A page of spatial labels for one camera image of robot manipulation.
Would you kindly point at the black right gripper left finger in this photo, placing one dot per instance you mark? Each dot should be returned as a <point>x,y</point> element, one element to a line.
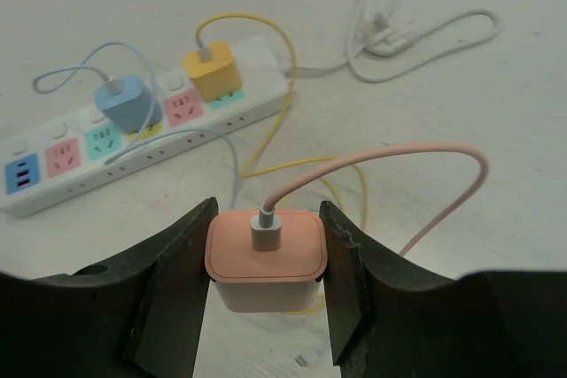
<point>138,313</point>

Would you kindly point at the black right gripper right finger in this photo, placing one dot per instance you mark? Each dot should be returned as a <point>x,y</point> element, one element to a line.
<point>389,317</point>

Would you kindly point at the pink charger plug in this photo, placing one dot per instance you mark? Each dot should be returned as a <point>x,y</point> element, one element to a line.
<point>281,274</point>

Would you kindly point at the white colourful power strip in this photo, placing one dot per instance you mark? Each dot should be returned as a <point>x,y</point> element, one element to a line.
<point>84,150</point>

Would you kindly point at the blue charger plug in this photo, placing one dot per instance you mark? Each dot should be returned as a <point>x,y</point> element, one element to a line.
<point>128,109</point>

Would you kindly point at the yellow charger plug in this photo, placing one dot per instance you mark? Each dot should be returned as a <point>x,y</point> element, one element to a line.
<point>213,71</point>

